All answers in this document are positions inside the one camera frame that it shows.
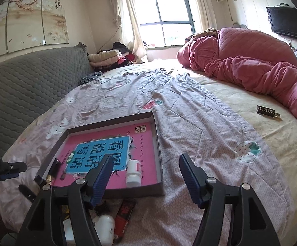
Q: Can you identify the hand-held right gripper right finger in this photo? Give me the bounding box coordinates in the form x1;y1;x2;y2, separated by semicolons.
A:
179;153;282;246

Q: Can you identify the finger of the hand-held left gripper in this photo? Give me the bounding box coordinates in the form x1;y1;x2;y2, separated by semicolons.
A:
0;172;20;181
1;161;27;174

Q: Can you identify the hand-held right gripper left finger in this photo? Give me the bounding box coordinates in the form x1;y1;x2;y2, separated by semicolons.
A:
16;154;115;246

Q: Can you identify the grey cardboard box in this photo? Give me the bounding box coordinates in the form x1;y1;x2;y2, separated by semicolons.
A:
34;111;165;200

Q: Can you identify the red black cigarette pack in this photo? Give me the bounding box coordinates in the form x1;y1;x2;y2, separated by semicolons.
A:
114;200;136;239

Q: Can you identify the white pill bottle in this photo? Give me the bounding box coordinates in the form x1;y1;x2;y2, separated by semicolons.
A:
126;159;142;188

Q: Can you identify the black bar-shaped object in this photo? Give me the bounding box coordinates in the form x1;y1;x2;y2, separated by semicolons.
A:
51;158;64;182

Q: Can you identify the white jar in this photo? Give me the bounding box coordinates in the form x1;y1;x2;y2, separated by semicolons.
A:
93;215;115;246

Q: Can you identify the pink picture book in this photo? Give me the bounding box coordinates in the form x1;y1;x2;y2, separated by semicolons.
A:
52;123;160;187

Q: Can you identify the grey quilted headboard cover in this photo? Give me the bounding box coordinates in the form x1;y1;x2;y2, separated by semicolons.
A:
0;43;94;162

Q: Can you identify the dark patterned cloth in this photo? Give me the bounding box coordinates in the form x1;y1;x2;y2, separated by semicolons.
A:
78;72;103;85

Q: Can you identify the pile of folded clothes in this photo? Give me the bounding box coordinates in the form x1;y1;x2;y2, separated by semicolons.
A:
87;50;122;69

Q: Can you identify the red clothes pile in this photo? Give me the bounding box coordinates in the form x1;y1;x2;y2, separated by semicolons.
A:
118;52;140;66

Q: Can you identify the pink quilt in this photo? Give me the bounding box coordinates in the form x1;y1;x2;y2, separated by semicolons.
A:
176;28;297;131

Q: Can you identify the black garment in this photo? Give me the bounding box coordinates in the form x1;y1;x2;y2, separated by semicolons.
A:
113;42;131;57

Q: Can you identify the brown knitted cloth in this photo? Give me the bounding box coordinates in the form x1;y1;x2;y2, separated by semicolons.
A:
193;28;219;38

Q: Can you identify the beige curtain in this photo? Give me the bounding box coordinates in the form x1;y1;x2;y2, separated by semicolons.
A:
113;0;147;63
189;0;218;35

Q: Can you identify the window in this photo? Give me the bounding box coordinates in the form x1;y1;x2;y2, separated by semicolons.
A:
133;0;193;47

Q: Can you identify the black keychain tag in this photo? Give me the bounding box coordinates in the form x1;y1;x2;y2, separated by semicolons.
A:
257;105;282;121

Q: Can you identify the black wall television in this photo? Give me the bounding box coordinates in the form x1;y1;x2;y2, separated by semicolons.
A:
266;6;297;40

